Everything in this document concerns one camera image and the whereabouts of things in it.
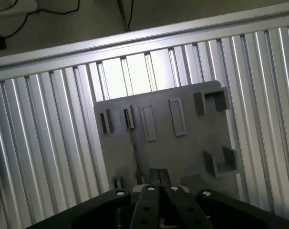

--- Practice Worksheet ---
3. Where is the dark RAM stick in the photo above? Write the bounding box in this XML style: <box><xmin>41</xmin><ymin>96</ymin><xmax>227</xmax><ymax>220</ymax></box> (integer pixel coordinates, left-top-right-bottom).
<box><xmin>124</xmin><ymin>108</ymin><xmax>145</xmax><ymax>185</ymax></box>

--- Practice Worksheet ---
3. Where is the grey parts rack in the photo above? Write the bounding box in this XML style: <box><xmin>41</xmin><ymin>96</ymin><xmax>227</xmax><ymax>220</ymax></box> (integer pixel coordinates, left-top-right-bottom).
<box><xmin>93</xmin><ymin>80</ymin><xmax>241</xmax><ymax>201</ymax></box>

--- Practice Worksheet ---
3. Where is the aluminium table frame rail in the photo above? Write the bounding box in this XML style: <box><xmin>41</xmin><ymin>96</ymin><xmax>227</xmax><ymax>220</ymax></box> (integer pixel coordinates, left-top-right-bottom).
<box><xmin>0</xmin><ymin>10</ymin><xmax>289</xmax><ymax>75</ymax></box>

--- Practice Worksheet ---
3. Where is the thick dark cable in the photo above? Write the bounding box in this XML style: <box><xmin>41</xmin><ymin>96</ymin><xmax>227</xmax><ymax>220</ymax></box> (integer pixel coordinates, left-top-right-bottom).
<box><xmin>116</xmin><ymin>0</ymin><xmax>134</xmax><ymax>32</ymax></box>

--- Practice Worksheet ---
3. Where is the thin black cable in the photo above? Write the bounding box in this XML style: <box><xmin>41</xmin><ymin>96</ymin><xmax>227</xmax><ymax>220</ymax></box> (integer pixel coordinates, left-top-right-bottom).
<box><xmin>1</xmin><ymin>0</ymin><xmax>81</xmax><ymax>40</ymax></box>

